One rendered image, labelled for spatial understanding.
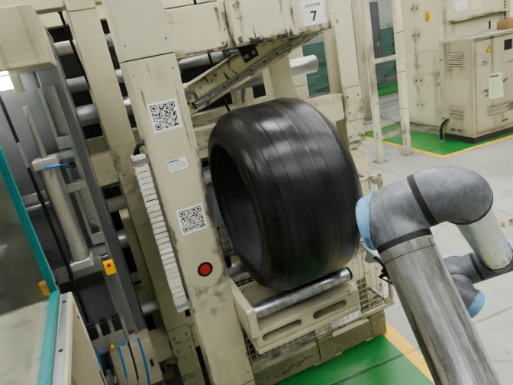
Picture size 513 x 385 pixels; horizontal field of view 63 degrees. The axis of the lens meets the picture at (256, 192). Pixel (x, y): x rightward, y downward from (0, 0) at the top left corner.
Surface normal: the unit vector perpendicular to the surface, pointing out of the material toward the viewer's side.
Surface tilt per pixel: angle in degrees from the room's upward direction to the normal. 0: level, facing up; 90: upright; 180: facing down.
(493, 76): 90
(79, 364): 90
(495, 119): 90
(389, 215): 59
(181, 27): 90
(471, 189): 66
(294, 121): 33
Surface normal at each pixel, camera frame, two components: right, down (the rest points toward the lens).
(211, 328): 0.37, 0.24
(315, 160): 0.22, -0.29
